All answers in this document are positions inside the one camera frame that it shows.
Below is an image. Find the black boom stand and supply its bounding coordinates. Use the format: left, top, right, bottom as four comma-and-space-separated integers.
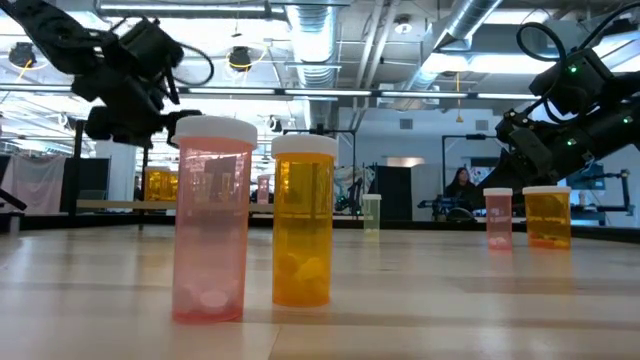
574, 168, 632, 216

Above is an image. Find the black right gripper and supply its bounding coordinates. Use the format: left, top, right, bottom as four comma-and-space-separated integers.
477, 107, 599, 194

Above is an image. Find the person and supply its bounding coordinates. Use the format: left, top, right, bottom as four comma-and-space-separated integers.
443, 166, 482, 214

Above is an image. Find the black aluminium rig frame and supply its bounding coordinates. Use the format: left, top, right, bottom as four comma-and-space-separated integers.
0, 212, 640, 245

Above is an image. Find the pale draped cloth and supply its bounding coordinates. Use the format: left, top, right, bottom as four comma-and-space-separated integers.
335, 165, 376, 214

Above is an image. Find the desk computer monitor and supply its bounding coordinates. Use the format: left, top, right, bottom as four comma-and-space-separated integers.
564, 162, 607, 192

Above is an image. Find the pale hanging curtain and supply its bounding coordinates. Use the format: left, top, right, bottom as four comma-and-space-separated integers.
0, 153, 67, 216

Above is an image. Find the wooden shelf board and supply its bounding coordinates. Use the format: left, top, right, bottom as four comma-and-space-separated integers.
76, 199, 275, 212

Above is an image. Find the white building column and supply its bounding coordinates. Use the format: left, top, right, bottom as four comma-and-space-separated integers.
95, 139, 137, 202

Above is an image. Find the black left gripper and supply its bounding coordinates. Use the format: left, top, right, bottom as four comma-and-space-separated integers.
71, 62, 203, 150

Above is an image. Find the black ceiling lamp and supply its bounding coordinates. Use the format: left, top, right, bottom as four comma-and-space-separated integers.
7, 41, 37, 70
227, 45, 254, 72

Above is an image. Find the small orange medicine bottle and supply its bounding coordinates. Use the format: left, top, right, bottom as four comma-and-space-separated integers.
270, 133, 339, 309

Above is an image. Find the black partition panel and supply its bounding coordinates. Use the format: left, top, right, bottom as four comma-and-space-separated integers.
59, 157, 111, 214

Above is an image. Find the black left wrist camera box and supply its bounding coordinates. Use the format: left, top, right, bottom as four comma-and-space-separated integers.
115, 17, 187, 87

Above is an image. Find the long ceiling light strip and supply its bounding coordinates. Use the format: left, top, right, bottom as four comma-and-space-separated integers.
0, 85, 541, 101

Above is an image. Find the silver ventilation duct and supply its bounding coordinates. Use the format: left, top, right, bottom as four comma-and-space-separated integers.
404, 0, 504, 94
284, 0, 351, 91

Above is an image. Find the small yellow medicine bottle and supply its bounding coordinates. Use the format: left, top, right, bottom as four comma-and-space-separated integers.
361, 193, 383, 239

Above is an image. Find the thin black shelf frame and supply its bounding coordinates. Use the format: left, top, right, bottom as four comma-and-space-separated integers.
73, 118, 151, 231

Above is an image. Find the yellow hanging cord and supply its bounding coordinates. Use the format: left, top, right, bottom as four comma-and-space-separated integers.
453, 72, 464, 125

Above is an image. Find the black tall cabinet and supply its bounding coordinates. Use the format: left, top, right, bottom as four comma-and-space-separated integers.
374, 164, 414, 222

